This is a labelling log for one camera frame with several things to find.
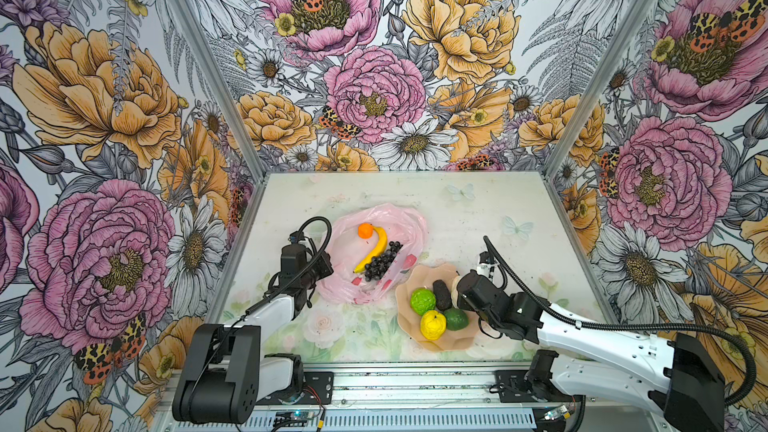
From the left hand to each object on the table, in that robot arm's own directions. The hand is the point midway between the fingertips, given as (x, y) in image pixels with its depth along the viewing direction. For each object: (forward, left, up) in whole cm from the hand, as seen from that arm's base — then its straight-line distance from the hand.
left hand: (331, 263), depth 91 cm
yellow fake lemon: (-19, -28, +2) cm, 34 cm away
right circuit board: (-38, -56, -4) cm, 68 cm away
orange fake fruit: (+12, -10, -1) cm, 16 cm away
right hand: (-13, -38, +3) cm, 40 cm away
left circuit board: (-37, +5, -5) cm, 38 cm away
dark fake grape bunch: (-1, -14, -1) cm, 14 cm away
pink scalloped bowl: (-4, -28, -1) cm, 28 cm away
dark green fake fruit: (-18, -35, +2) cm, 39 cm away
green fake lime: (-13, -26, +2) cm, 29 cm away
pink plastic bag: (+8, -4, -5) cm, 10 cm away
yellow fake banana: (+9, -15, -3) cm, 18 cm away
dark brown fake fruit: (-10, -32, +1) cm, 34 cm away
